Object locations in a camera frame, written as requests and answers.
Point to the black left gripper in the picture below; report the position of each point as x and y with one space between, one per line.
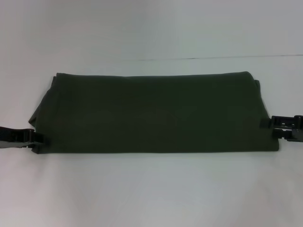
16 138

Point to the dark green printed t-shirt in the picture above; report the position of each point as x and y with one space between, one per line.
154 113

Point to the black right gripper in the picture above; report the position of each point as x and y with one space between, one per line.
287 127

